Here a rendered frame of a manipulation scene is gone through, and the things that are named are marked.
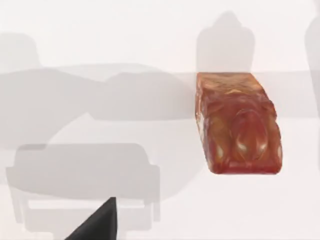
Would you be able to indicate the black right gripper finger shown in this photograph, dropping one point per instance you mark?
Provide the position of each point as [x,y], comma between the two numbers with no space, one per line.
[101,223]

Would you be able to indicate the reddish brown bread loaf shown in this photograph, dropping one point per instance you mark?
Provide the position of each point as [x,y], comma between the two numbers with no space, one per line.
[237,130]

